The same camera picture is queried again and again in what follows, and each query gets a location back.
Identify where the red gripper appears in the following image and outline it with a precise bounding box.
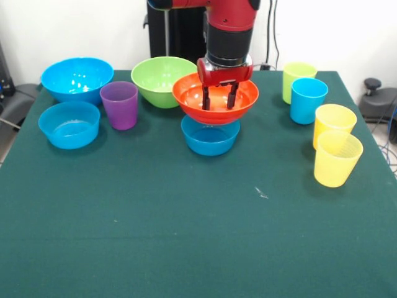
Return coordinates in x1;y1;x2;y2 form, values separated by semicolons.
196;56;254;111

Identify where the orange bowl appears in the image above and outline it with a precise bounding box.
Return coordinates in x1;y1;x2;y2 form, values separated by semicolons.
172;72;260;126

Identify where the small blue bowl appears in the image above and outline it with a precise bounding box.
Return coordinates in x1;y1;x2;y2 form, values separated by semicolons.
181;114;241;157
37;101;101;150

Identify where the purple cup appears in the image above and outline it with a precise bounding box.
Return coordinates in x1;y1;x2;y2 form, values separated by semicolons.
99;81;139;131

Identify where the green bowl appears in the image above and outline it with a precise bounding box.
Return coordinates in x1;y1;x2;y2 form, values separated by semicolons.
130;56;199;109

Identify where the green cup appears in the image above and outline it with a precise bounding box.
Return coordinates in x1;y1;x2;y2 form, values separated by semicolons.
282;61;318;105

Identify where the blue cup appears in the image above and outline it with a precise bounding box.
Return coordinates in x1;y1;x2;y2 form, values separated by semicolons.
290;78;329;125

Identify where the yellow cup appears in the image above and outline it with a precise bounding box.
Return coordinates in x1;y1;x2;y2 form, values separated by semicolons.
313;130;364;189
312;104;358;150

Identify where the dark green tablecloth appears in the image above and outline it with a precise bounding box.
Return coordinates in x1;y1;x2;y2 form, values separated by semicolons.
0;70;397;298

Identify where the large blue bowl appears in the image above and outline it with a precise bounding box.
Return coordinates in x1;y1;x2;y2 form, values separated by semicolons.
40;56;115;106

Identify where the black stand base with knob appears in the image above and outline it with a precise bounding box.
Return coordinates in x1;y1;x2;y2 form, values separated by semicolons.
359;77;397;125

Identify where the black device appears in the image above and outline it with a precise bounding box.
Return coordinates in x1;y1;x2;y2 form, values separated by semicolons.
0;43;16;97

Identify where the black wall cable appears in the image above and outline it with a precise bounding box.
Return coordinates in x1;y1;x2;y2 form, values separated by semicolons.
266;0;282;71

